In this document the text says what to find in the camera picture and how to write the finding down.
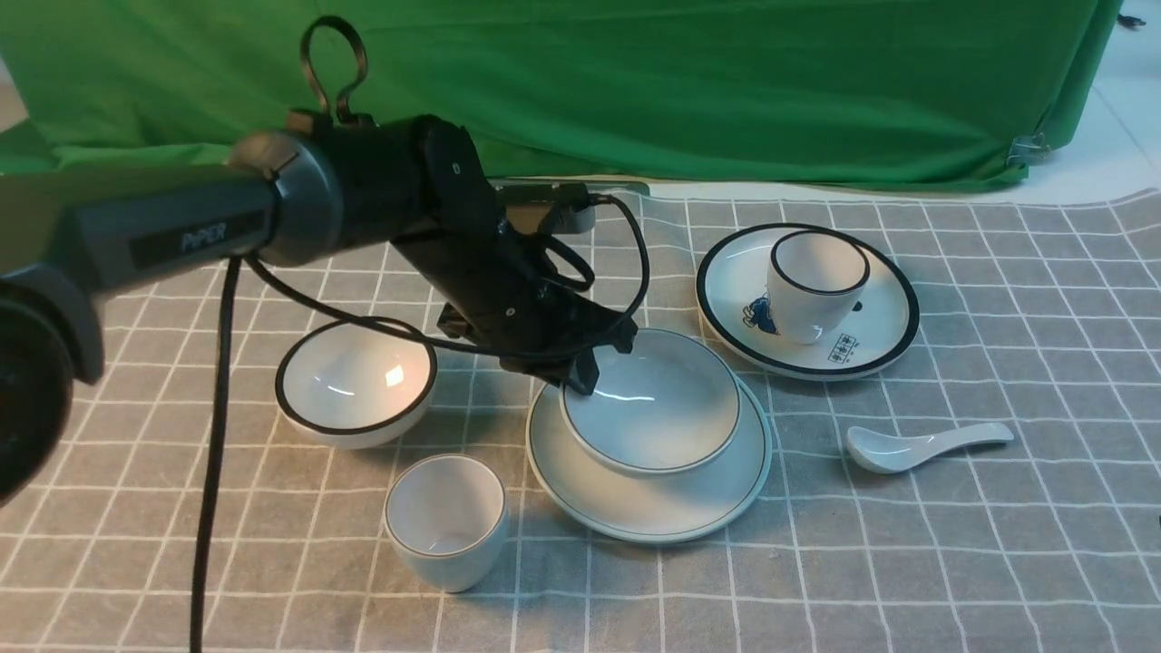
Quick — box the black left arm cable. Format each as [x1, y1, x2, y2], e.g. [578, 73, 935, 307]
[189, 15, 652, 653]

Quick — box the white black-rimmed cup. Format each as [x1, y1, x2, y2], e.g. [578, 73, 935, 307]
[766, 229, 871, 346]

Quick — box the white black-rimmed bowl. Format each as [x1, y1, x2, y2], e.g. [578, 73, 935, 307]
[274, 321, 438, 450]

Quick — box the plain white spoon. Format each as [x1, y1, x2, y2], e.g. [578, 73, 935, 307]
[843, 423, 1015, 475]

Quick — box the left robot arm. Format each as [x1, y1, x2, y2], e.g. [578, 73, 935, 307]
[1, 112, 639, 502]

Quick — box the white black-rimmed plate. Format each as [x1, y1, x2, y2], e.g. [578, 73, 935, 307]
[695, 223, 921, 382]

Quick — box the metal clip on backdrop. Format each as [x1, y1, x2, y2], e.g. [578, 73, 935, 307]
[1005, 132, 1053, 167]

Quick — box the green backdrop cloth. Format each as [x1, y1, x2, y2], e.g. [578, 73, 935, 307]
[1, 1, 1120, 193]

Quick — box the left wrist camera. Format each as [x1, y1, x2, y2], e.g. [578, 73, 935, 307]
[493, 181, 596, 236]

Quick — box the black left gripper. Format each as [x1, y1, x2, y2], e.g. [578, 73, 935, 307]
[399, 231, 639, 396]

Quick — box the white thin-rimmed cup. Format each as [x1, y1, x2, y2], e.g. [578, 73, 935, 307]
[383, 453, 509, 593]

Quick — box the white thin-rimmed bowl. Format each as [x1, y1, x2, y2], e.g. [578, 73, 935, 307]
[558, 329, 741, 478]

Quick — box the grey checked tablecloth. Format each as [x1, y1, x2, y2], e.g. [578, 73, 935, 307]
[0, 181, 1161, 653]

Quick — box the white thin-rimmed plate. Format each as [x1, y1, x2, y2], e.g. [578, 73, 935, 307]
[525, 379, 773, 544]

